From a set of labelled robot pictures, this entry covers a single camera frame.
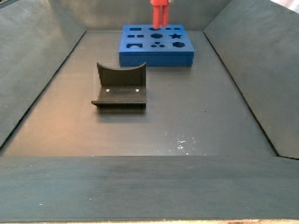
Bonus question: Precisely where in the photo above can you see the blue shape sorter block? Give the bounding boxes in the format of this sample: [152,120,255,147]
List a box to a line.
[119,24,195,67]

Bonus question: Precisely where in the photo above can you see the black curved fixture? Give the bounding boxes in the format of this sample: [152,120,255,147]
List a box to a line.
[91,64,147,108]

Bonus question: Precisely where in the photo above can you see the red three prong object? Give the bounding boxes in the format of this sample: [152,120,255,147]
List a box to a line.
[150,0,171,29]

